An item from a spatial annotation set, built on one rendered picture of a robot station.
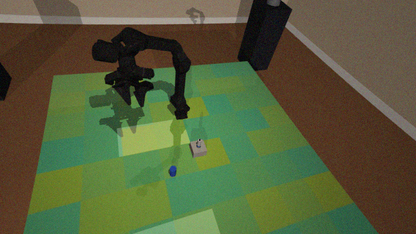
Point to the dark blue cylinder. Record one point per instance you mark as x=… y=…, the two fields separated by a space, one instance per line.
x=173 y=171

